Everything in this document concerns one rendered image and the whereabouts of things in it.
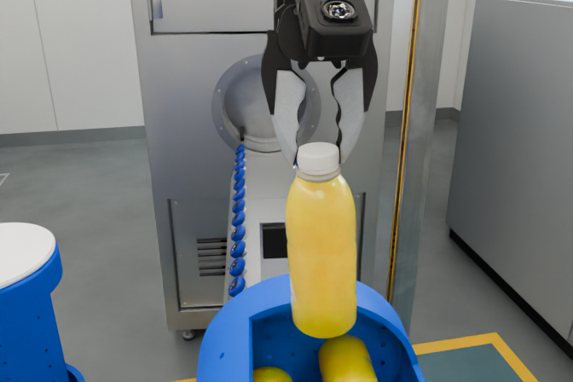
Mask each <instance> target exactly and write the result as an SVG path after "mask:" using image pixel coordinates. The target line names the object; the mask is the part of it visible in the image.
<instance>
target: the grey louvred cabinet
mask: <svg viewBox="0 0 573 382"><path fill-rule="evenodd" d="M445 223H446V224H447V225H448V226H449V227H450V231H449V237H450V238H451V239H452V240H453V241H454V242H455V243H456V244H457V245H458V246H459V247H460V248H461V249H462V250H463V251H464V252H465V253H466V254H467V255H468V256H469V257H470V258H471V259H472V260H473V261H474V262H475V263H476V264H477V265H478V266H479V267H480V268H481V269H482V270H483V271H484V272H485V273H486V274H487V275H488V277H489V278H490V279H491V280H492V281H493V282H494V283H495V284H496V285H497V286H498V287H499V288H500V289H501V290H502V291H503V292H504V293H505V294H506V295H507V296H508V297H509V298H510V299H511V300H512V301H513V302H514V303H515V304H516V305H517V306H518V307H519V308H520V309H521V310H522V311H523V312H524V313H525V314H526V315H527V316H528V317H529V318H530V319H531V320H532V321H533V322H534V323H535V324H536V325H537V326H538V327H539V328H540V329H541V330H542V331H543V332H544V333H545V334H546V335H547V336H548V337H549V338H550V339H551V340H552V341H553V342H554V343H555V344H556V345H557V346H558V347H559V348H560V349H561V350H562V351H563V352H564V353H565V354H566V355H567V356H568V357H569V358H570V359H571V360H572V361H573V0H476V2H475V9H474V15H473V21H472V33H471V39H470V46H469V52H468V58H467V64H466V76H465V83H464V89H463V96H462V102H461V109H460V120H459V127H458V133H457V139H456V146H455V152H454V164H453V170H452V176H451V183H450V190H449V202H448V208H447V214H446V220H445Z"/></svg>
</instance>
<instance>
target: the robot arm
mask: <svg viewBox="0 0 573 382"><path fill-rule="evenodd" d="M278 19H279V20H278ZM372 28H373V23H372V21H371V18H370V15H369V13H368V9H367V6H366V4H365V1H364V0H274V30H268V31H267V43H266V46H265V49H264V51H263V54H262V60H261V77H262V82H263V89H264V93H265V96H266V99H267V102H268V106H269V112H270V115H271V118H272V122H273V126H274V129H275V134H276V138H277V141H278V144H279V147H280V149H281V151H282V153H283V155H284V157H285V158H286V160H287V162H288V164H289V165H295V162H296V158H297V154H298V144H297V138H296V135H297V133H298V129H299V126H300V124H299V120H298V108H299V106H300V105H301V103H302V102H303V101H304V98H305V93H306V88H307V86H306V83H305V82H304V80H303V79H302V78H301V77H300V76H299V75H298V74H297V73H296V72H294V71H293V69H292V63H291V60H294V61H297V62H298V67H299V69H300V70H304V69H305V68H306V67H307V65H308V64H309V62H315V61H331V62H332V64H333V65H334V67H335V68H336V69H341V70H340V71H339V72H338V73H337V74H336V75H335V76H334V77H333V78H332V79H331V81H330V85H331V91H332V95H333V97H334V99H335V100H336V102H337V103H338V108H339V110H338V112H337V116H336V123H337V126H338V128H339V134H338V139H337V141H336V145H337V147H338V149H339V164H343V163H344V162H345V161H346V160H347V158H348V157H349V155H350V153H351V151H352V149H353V148H354V146H355V145H356V141H357V139H358V136H359V135H360V132H361V129H362V125H363V122H364V119H365V116H366V113H367V111H368V108H369V105H370V101H371V99H372V95H373V90H374V87H375V84H376V80H377V76H378V57H377V53H376V50H375V48H374V45H373V29H372ZM345 60H346V61H345Z"/></svg>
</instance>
